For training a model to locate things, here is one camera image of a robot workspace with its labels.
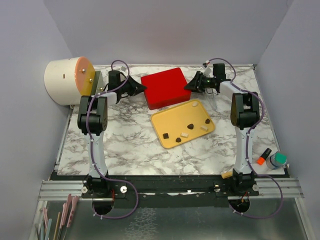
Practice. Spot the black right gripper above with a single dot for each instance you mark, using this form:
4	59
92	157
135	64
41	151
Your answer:
195	84

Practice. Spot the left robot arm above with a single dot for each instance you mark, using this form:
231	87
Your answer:
92	118

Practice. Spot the green lid jar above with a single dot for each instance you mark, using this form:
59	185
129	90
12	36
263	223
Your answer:
276	161

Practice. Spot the yellow plastic tray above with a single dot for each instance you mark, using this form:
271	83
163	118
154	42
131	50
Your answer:
175	120

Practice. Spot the aluminium frame rail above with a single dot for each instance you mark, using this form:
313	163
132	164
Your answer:
59	190

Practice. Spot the grey green drawer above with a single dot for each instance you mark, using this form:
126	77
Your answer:
98	83

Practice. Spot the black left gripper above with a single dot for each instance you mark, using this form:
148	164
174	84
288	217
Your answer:
136	88

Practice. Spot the red chocolate box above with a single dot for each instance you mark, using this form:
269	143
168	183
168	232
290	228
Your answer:
164	101

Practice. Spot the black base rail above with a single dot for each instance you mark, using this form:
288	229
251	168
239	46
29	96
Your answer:
167	191

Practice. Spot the red box lid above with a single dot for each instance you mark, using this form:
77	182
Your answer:
166	83

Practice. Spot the white cylindrical container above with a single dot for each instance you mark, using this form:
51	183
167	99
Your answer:
67	80

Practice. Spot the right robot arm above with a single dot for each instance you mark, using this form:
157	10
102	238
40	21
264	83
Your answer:
244	111

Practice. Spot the pink tool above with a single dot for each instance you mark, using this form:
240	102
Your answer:
68	211

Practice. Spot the clear and metal tongs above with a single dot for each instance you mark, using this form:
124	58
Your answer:
210	95

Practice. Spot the orange highlighter pen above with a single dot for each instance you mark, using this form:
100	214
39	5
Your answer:
261	160

